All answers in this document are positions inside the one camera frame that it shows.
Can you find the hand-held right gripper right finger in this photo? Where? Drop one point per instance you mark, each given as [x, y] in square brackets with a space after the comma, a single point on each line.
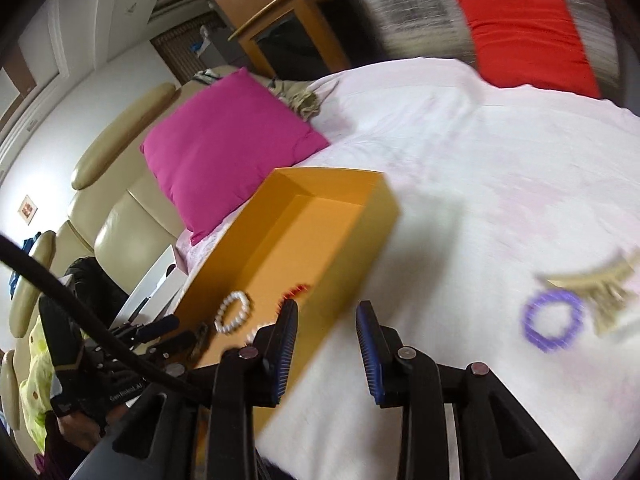
[367, 350]

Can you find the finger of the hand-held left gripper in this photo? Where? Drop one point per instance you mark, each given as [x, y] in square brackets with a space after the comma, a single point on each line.
[177, 344]
[152, 327]

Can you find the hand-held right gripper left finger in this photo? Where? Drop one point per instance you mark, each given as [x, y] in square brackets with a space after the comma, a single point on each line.
[287, 340]

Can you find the orange cardboard box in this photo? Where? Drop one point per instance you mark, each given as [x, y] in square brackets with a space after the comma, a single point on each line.
[320, 240]

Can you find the person's left forearm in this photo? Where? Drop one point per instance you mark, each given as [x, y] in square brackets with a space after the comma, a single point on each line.
[80, 427]

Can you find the white box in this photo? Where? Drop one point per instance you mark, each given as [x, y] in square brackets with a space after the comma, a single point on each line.
[150, 285]

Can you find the yellow green cloth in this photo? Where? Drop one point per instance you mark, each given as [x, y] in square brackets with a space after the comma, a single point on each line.
[37, 385]

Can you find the beige leather sofa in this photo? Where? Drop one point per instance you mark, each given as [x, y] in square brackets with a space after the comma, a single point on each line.
[115, 200]

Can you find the pink pillow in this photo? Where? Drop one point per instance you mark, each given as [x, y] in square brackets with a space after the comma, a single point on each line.
[225, 150]

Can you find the white blanket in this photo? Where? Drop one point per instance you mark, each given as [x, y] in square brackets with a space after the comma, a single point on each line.
[475, 170]

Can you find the beige hair claw clip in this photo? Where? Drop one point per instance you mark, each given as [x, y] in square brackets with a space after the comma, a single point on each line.
[600, 285]

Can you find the dark window blind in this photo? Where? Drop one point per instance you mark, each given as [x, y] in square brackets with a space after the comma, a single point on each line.
[185, 50]

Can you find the curved wooden cabinet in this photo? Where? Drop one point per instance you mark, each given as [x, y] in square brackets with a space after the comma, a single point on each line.
[300, 15]

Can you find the small red pillow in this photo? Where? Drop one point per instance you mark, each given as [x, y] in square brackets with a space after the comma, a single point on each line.
[525, 40]

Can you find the silver insulation sheet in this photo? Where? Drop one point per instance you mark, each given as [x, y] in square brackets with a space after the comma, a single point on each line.
[415, 5]

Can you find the small framed wall picture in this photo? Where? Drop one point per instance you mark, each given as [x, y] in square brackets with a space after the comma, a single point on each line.
[27, 208]

